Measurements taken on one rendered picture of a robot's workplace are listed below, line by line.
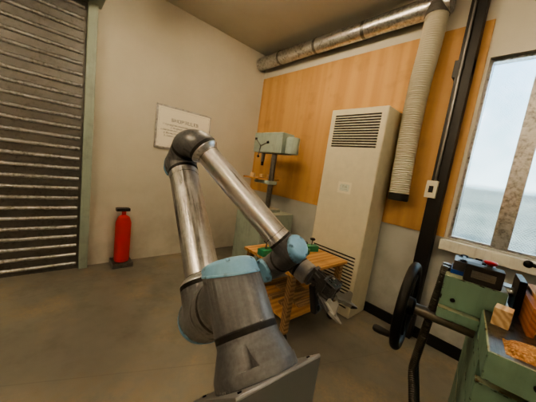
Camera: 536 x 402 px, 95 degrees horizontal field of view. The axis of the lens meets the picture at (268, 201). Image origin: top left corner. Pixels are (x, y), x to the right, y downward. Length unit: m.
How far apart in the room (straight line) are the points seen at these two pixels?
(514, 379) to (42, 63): 3.04
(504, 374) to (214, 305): 0.58
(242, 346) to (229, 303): 0.09
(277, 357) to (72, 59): 2.72
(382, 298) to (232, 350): 2.10
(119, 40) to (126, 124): 0.74
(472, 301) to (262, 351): 0.59
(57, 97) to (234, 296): 2.49
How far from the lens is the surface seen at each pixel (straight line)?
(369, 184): 2.17
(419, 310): 0.97
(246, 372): 0.58
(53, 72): 2.86
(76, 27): 2.95
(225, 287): 0.61
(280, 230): 0.86
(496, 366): 0.72
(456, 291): 0.91
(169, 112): 3.03
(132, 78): 2.99
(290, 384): 0.62
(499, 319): 0.84
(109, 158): 2.88
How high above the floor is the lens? 1.19
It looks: 7 degrees down
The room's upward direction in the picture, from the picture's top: 8 degrees clockwise
